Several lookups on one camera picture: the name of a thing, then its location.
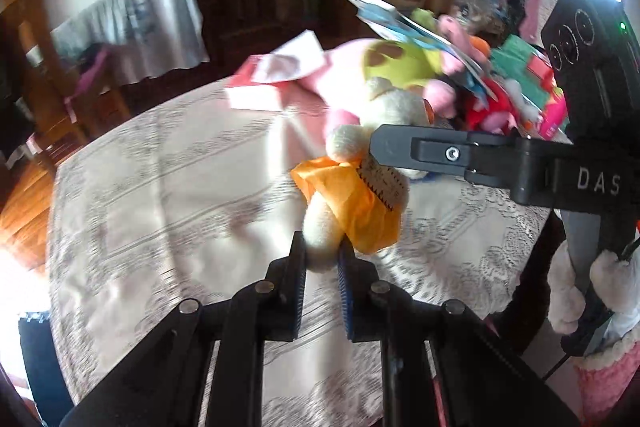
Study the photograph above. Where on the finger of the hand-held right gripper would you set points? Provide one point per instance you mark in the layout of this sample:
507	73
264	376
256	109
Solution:
400	147

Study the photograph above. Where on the green plastic bag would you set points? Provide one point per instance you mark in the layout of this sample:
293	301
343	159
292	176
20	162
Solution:
515	52

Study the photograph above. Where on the red and pink plush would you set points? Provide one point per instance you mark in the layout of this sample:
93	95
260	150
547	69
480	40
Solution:
487	112

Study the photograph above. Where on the white plush with orange scarf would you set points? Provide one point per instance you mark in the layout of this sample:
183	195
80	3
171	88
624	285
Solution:
320	227

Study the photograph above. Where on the pink canister yellow lid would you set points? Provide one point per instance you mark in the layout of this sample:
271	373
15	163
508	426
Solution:
552	117

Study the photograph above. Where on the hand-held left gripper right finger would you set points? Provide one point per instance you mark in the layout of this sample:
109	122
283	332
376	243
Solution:
345	292

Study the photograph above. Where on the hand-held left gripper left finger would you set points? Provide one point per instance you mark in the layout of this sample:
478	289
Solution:
300	287

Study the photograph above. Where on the grey board book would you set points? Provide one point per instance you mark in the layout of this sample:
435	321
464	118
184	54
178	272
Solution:
435	39

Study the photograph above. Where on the pink tissue pack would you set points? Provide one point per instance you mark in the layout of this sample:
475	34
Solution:
255	94

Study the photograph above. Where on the grey draped cloth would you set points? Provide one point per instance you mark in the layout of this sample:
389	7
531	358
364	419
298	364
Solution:
150	22

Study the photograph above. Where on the white lace tablecloth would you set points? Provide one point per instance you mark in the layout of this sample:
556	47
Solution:
175	217

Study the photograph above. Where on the person's right hand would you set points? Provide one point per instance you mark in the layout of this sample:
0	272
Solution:
565	292

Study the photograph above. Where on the pink pig plush green outfit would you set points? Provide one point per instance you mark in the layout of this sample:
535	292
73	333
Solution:
350	72

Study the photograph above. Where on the red box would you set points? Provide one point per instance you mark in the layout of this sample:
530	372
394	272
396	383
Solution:
537	67

